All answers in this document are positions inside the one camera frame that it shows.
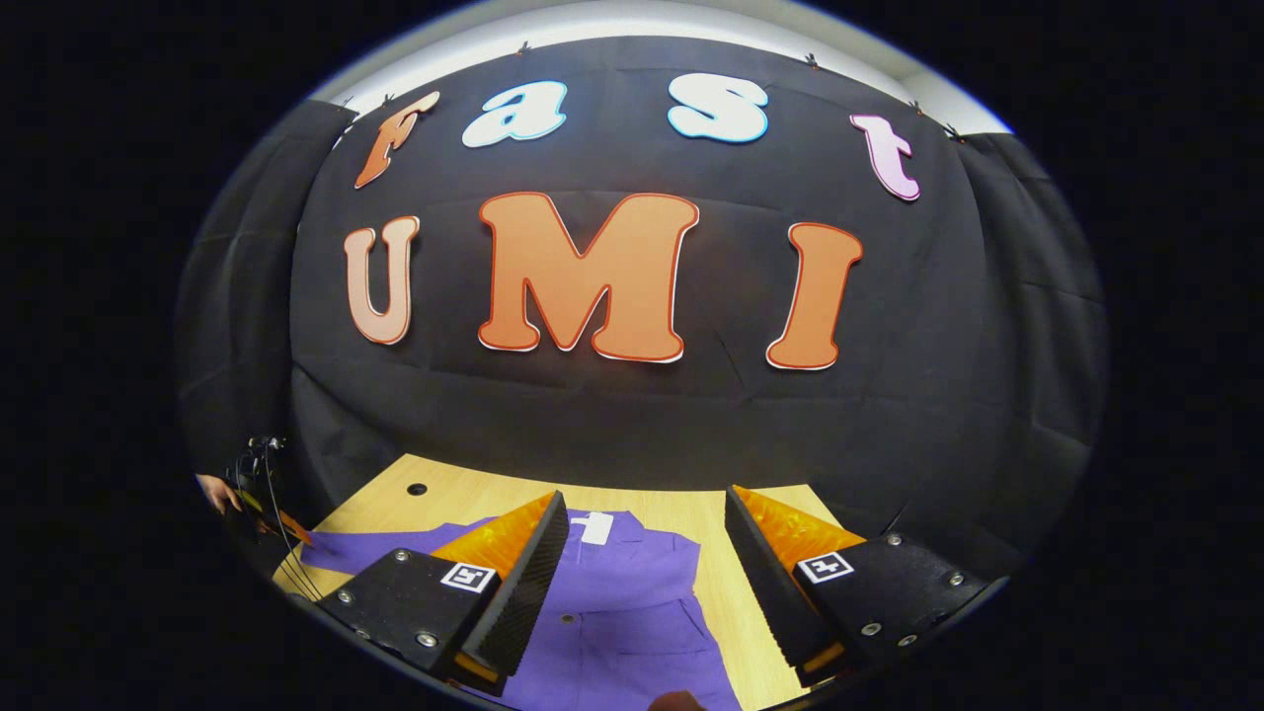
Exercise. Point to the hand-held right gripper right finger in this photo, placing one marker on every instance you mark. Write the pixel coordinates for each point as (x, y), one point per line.
(765, 592)

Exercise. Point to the purple shirt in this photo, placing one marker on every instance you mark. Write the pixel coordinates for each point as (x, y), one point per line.
(612, 632)

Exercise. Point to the black backdrop cloth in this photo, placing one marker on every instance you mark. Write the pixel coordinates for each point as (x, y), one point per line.
(691, 415)

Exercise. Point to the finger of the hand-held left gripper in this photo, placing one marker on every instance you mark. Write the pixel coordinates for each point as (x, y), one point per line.
(294, 530)

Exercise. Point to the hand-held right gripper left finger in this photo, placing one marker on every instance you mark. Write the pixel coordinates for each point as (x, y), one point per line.
(518, 602)

